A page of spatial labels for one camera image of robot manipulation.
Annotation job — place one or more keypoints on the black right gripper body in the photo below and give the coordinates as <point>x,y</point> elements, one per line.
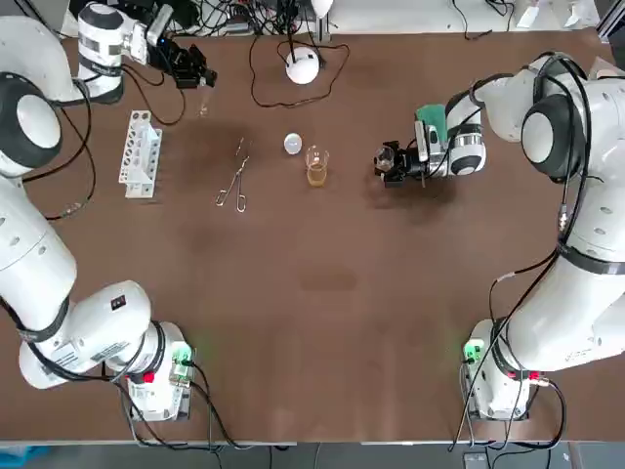
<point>410,162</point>

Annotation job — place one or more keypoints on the clear glass test tube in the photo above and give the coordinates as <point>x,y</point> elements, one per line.
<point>205,102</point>

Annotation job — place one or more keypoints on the aluminium frame post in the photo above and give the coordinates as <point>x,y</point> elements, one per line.
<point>322,29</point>

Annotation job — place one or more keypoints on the metal crucible tongs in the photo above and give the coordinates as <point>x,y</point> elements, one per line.
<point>237,171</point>

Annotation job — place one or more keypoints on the glass beaker with amber liquid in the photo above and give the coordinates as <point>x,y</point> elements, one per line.
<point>317,173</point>

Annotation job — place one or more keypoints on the white test tube rack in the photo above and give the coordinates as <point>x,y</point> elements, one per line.
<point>141,161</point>

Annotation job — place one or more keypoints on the small clear glass beaker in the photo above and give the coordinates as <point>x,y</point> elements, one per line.
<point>384,156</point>

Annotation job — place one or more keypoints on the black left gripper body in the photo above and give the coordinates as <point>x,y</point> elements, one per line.
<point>168,56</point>

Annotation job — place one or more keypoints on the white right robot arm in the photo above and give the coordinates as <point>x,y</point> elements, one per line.
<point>552,342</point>

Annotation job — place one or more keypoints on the small white dish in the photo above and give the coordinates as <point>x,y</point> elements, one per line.
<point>293,144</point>

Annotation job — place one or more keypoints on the white desk lamp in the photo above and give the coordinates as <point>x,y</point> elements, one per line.
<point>303,68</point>

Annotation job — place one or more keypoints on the black electronics box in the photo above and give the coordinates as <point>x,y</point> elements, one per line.
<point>97,7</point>

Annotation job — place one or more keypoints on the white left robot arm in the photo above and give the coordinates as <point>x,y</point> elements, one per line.
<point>34,254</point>

